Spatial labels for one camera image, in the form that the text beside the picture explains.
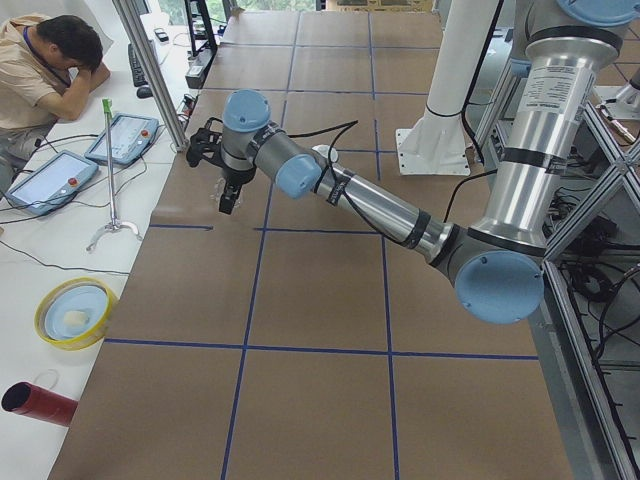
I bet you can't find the far blue teach pendant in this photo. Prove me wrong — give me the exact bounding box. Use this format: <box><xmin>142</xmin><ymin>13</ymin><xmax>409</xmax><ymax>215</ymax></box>
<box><xmin>110</xmin><ymin>113</ymin><xmax>159</xmax><ymax>166</ymax></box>

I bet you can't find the red cylinder tube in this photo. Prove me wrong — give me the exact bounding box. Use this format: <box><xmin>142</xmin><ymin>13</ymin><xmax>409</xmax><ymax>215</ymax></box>
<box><xmin>1</xmin><ymin>382</ymin><xmax>78</xmax><ymax>427</ymax></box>

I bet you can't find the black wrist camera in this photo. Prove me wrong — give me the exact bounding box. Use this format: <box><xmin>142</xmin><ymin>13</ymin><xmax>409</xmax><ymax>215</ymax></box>
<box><xmin>186</xmin><ymin>128</ymin><xmax>223</xmax><ymax>168</ymax></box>

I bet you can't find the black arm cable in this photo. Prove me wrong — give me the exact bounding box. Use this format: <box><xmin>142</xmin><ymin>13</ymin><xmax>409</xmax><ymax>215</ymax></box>
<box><xmin>279</xmin><ymin>118</ymin><xmax>501</xmax><ymax>236</ymax></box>

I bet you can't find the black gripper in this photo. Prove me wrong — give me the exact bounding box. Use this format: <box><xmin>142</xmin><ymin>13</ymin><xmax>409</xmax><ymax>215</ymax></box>
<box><xmin>218</xmin><ymin>168</ymin><xmax>255</xmax><ymax>215</ymax></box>

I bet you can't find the near blue teach pendant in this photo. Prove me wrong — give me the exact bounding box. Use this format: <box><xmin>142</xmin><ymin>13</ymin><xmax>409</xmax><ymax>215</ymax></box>
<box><xmin>5</xmin><ymin>150</ymin><xmax>98</xmax><ymax>216</ymax></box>

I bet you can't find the black keyboard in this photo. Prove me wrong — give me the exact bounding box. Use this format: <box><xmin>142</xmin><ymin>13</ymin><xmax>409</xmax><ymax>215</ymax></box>
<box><xmin>127</xmin><ymin>44</ymin><xmax>147</xmax><ymax>87</ymax></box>

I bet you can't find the aluminium frame post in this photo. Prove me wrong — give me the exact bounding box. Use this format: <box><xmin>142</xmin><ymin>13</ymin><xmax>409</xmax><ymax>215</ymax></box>
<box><xmin>112</xmin><ymin>0</ymin><xmax>189</xmax><ymax>153</ymax></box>

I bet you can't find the silver reacher grabber tool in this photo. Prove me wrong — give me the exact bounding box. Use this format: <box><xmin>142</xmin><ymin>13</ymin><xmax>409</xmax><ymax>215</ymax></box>
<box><xmin>86</xmin><ymin>98</ymin><xmax>143</xmax><ymax>253</ymax></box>

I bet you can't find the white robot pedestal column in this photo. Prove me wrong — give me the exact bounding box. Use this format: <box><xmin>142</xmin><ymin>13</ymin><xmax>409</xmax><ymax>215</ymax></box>
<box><xmin>396</xmin><ymin>0</ymin><xmax>502</xmax><ymax>176</ymax></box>

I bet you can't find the seated man beige shirt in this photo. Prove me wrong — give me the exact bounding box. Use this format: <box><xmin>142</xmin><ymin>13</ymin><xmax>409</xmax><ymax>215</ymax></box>
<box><xmin>1</xmin><ymin>14</ymin><xmax>110</xmax><ymax>191</ymax></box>

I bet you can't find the blue teach pendant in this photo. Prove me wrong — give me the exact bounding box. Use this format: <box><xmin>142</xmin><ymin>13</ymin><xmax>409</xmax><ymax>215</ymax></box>
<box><xmin>5</xmin><ymin>150</ymin><xmax>98</xmax><ymax>216</ymax></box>
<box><xmin>110</xmin><ymin>113</ymin><xmax>159</xmax><ymax>166</ymax></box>

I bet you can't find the clear glass funnel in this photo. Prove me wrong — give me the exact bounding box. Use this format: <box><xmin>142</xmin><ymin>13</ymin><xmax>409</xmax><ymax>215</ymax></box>
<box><xmin>211</xmin><ymin>177</ymin><xmax>244</xmax><ymax>207</ymax></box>

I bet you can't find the black computer mouse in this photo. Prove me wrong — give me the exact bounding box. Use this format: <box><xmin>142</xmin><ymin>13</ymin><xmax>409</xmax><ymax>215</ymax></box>
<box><xmin>136</xmin><ymin>86</ymin><xmax>153</xmax><ymax>99</ymax></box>

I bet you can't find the yellow tape roll with plate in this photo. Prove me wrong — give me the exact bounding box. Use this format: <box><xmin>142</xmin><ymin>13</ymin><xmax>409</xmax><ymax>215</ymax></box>
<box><xmin>34</xmin><ymin>277</ymin><xmax>118</xmax><ymax>351</ymax></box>

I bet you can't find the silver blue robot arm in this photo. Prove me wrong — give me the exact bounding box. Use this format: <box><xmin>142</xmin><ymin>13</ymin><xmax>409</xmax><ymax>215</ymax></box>
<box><xmin>220</xmin><ymin>1</ymin><xmax>639</xmax><ymax>324</ymax></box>

